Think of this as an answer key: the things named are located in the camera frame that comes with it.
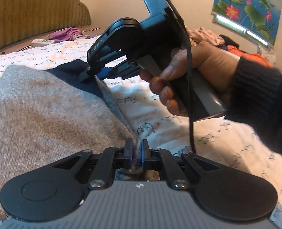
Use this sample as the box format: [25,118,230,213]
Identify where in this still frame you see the orange garment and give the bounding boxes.
[227,45,272,68]

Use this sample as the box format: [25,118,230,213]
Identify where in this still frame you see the black sleeved forearm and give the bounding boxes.
[226,58,282,155]

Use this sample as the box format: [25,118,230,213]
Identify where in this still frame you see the pink crumpled garment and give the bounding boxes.
[187,27,225,47]

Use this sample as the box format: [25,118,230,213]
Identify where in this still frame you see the olive upholstered headboard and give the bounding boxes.
[0,0,91,49]

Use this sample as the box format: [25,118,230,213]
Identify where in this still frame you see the lotus pond roller blind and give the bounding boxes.
[212,0,282,48]

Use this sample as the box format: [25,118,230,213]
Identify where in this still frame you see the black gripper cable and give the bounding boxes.
[162,0,197,156]

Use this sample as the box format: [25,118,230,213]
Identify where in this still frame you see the white script-print bedspread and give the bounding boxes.
[0,39,282,228]

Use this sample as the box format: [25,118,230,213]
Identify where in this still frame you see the white power strip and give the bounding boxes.
[31,39,55,47]

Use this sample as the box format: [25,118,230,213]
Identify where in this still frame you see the purple cloth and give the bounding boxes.
[47,27,91,43]

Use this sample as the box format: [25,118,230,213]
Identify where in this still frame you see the person's right hand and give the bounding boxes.
[140,42,238,116]

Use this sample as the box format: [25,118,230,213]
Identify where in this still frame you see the grey and navy sweater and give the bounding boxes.
[0,60,139,220]

